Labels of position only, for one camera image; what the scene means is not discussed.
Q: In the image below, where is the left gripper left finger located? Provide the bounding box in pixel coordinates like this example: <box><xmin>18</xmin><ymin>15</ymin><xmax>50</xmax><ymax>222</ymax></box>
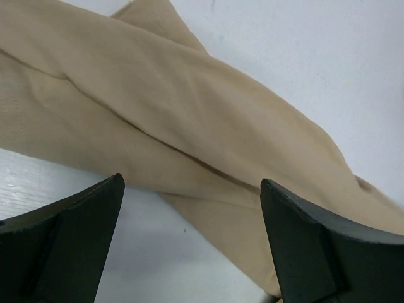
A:
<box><xmin>1</xmin><ymin>174</ymin><xmax>125</xmax><ymax>302</ymax></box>

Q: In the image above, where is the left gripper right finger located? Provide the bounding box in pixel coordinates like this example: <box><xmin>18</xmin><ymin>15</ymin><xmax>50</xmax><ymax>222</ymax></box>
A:
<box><xmin>261</xmin><ymin>179</ymin><xmax>403</xmax><ymax>303</ymax></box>

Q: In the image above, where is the beige t shirt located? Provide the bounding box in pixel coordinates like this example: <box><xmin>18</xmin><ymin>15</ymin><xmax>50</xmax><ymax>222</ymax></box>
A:
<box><xmin>1</xmin><ymin>1</ymin><xmax>403</xmax><ymax>297</ymax></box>

